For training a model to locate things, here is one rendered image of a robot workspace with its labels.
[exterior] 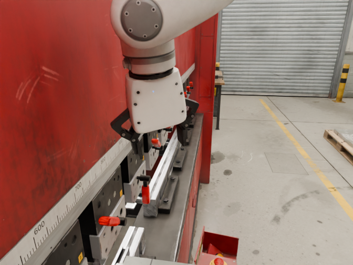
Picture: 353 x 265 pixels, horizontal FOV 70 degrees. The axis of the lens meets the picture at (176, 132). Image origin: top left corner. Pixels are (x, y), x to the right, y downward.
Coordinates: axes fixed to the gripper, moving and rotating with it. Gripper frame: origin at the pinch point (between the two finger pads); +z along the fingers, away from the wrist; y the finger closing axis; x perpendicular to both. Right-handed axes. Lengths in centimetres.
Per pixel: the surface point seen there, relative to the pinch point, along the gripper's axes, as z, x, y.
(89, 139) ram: -4.3, 2.2, -12.7
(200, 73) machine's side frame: 58, 183, 104
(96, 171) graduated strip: 3.1, 2.0, -13.1
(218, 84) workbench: 138, 324, 212
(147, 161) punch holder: 26.6, 30.5, 3.2
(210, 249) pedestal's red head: 76, 19, 23
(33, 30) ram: -23.9, -3.0, -15.0
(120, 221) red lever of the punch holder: 14.2, -2.1, -11.4
